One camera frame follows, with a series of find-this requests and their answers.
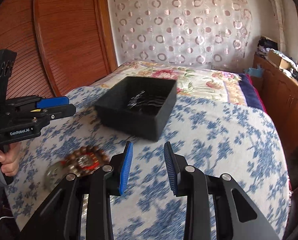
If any red cord bracelet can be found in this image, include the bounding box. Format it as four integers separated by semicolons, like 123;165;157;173
82;152;101;173

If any navy blue blanket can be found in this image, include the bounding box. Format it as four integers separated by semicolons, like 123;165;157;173
239;74;266;112

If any pile of dark clothes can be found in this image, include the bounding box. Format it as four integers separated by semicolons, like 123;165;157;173
256;36;278;57

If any green jade bangle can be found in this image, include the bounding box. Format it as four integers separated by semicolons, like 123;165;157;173
44;161;67;192

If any brown wooden bead bracelet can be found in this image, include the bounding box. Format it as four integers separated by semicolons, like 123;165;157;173
64;145;110;178

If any black jewelry box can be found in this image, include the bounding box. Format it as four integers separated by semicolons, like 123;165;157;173
95;76;177;142

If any person's left hand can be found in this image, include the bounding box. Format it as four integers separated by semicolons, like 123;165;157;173
0;142;21;177

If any pink floral quilt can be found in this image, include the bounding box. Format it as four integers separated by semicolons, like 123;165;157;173
92;61;247;106

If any circle patterned sheer curtain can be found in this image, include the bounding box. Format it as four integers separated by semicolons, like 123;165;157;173
108;0;252;72

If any wooden louvered wardrobe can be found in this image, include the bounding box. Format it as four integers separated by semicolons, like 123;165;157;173
0;0;118;98

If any beige window curtain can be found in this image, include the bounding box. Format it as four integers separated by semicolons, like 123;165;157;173
269;0;286;52

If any blue floral white blanket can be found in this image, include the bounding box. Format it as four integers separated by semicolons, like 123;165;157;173
7;87;289;239

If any cardboard box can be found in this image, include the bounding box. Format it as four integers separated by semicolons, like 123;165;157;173
267;50;291;69

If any wooden side cabinet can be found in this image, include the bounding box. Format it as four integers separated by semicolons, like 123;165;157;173
253;55;298;155

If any light blue paper bag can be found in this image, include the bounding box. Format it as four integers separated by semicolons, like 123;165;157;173
244;65;263;78

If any silver flower hair fork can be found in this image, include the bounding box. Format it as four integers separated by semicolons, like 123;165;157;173
127;90;166;109

